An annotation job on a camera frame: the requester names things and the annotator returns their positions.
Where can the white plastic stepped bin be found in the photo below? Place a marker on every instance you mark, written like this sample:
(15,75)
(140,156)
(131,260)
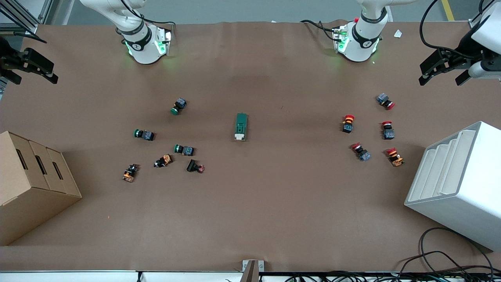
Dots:
(462,196)

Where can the black switch orange base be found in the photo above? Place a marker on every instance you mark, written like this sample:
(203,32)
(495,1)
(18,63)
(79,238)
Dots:
(130,173)
(164,160)

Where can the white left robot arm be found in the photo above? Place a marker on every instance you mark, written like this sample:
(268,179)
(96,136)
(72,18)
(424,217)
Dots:
(360,39)

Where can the green load switch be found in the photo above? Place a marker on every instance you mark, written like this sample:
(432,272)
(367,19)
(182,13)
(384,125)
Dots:
(241,125)

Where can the brown paper table cover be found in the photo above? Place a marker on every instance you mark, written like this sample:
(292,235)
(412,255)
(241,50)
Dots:
(274,203)

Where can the aluminium post with bracket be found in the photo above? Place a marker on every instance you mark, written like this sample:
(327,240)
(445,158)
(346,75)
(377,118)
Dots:
(252,272)

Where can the green push button blue base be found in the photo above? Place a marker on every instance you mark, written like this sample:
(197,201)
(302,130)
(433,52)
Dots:
(186,150)
(179,105)
(145,135)

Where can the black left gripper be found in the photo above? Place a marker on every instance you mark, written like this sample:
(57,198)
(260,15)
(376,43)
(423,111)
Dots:
(464,47)

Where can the red push button blue base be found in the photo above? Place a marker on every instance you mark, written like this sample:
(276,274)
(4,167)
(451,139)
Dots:
(384,99)
(388,133)
(363,153)

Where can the small white paper scrap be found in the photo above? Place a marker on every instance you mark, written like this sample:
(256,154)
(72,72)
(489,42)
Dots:
(398,33)

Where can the brown cardboard box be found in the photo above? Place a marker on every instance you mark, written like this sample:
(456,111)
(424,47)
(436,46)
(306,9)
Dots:
(35,196)

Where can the aluminium frame profile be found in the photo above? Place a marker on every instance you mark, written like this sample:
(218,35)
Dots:
(473,24)
(19,26)

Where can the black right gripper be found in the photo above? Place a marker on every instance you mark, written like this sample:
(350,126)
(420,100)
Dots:
(8,58)

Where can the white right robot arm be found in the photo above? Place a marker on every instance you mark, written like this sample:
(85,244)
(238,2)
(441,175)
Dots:
(143,43)

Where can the black switch red lens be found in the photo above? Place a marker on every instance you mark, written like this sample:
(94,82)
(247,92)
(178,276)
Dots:
(192,165)

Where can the red button orange base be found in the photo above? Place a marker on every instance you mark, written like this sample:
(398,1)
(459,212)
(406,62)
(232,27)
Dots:
(395,158)

